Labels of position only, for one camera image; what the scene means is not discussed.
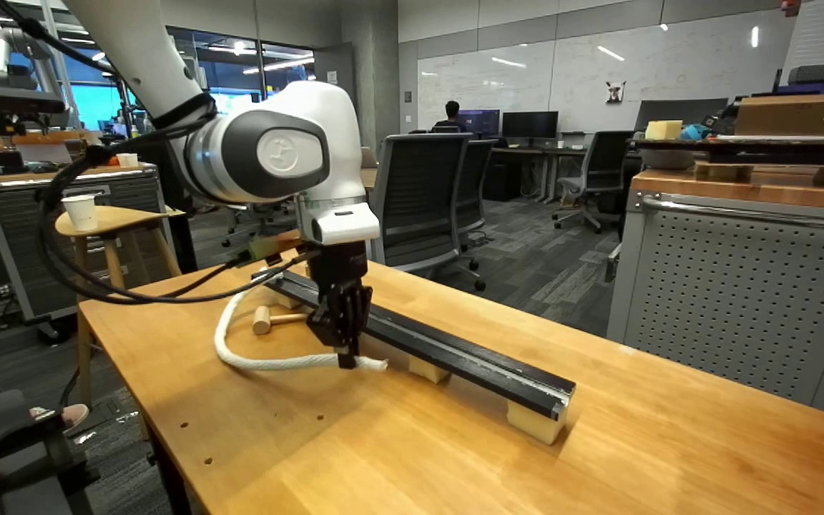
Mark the black metal rail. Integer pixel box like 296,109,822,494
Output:
273,272,575,421

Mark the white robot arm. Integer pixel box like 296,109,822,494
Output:
64,0,387,373

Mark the computer monitor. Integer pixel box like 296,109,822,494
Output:
503,111,557,141

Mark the grey perforated cabinet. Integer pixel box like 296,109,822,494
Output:
606,192,824,410

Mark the seated person in background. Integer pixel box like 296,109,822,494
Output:
429,99,467,131

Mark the white paper cup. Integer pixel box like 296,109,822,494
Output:
64,194,98,232

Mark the small round wooden stool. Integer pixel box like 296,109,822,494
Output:
54,202,181,290

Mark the black office chair far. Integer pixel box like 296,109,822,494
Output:
553,131,632,232

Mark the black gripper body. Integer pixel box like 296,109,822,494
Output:
309,242,366,347

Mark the grey mesh office chair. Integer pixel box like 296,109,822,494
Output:
371,131,469,274

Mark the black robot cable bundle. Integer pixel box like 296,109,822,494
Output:
0,0,323,310

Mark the white braided rope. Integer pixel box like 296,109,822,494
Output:
211,290,389,374

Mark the wooden block under rail end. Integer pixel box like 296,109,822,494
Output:
507,404,566,443

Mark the small wooden mallet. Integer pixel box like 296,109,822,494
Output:
253,305,303,334

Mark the wooden block under rail middle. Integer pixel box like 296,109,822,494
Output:
406,354,453,383

